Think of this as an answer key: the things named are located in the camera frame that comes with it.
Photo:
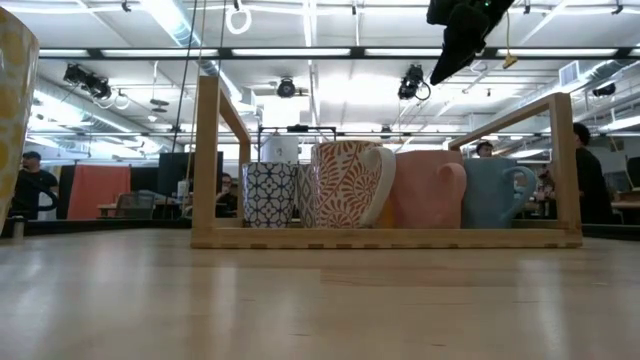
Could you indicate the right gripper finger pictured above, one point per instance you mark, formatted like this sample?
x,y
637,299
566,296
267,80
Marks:
x,y
462,40

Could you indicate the plain pink mug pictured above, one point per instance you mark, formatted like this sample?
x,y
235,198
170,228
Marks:
x,y
425,190

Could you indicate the plain blue mug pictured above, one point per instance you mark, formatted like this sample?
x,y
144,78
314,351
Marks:
x,y
485,195

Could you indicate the orange floral white mug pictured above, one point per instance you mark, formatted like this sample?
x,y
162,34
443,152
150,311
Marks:
x,y
340,185

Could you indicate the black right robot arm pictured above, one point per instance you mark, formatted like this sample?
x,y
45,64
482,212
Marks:
x,y
500,6

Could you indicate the person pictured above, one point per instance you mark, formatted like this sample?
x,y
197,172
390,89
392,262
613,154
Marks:
x,y
227,200
484,150
32,185
592,180

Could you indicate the overhead light bar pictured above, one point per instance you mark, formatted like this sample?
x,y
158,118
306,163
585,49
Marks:
x,y
290,52

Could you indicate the white cylindrical container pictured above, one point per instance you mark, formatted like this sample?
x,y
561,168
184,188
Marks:
x,y
279,149

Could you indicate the grey geometric patterned mug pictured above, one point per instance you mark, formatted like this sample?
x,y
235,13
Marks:
x,y
304,200

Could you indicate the wooden mug rack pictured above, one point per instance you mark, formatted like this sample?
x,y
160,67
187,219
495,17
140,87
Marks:
x,y
350,239

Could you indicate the blue lattice patterned mug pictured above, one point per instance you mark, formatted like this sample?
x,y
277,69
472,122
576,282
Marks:
x,y
270,195

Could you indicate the grey mesh chair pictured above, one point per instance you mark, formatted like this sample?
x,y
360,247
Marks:
x,y
135,205

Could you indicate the black ceiling spotlight cluster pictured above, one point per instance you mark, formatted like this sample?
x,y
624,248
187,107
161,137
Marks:
x,y
90,82

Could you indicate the orange partition panel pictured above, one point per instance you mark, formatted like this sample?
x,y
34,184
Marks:
x,y
97,192

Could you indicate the yellow patterned white mug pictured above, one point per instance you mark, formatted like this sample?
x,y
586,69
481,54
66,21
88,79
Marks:
x,y
15,125

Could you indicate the black aluminium table frame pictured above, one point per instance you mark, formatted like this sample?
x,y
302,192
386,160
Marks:
x,y
100,227

